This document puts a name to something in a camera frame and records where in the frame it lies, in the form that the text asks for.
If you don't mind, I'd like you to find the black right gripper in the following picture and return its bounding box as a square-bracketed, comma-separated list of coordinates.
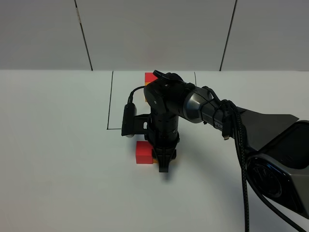
[144, 113, 179, 173]

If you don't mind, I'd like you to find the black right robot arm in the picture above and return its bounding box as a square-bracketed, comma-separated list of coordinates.
[144, 71, 309, 218]

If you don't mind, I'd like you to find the red template block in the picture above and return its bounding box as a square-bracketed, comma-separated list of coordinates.
[144, 72, 157, 85]

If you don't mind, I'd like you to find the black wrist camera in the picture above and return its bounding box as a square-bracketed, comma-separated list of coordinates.
[121, 103, 150, 137]

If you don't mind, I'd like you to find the black braided cable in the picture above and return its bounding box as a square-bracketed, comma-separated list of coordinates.
[207, 87, 307, 232]

